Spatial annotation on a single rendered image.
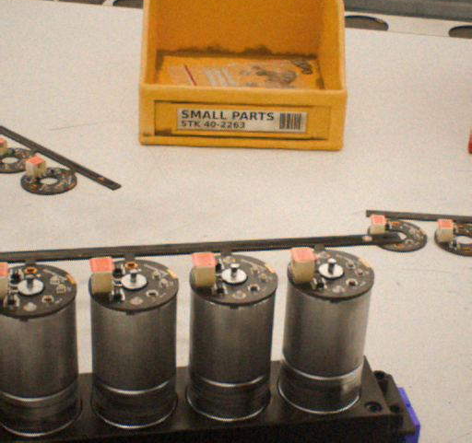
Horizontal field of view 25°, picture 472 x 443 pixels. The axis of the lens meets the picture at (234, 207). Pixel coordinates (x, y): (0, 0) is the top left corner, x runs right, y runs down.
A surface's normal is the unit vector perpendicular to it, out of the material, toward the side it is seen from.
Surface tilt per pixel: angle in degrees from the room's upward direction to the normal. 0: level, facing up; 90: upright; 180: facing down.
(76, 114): 0
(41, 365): 90
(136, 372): 90
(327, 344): 90
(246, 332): 90
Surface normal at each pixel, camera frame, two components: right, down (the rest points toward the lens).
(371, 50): 0.04, -0.87
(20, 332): -0.06, 0.48
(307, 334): -0.47, 0.41
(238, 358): 0.21, 0.48
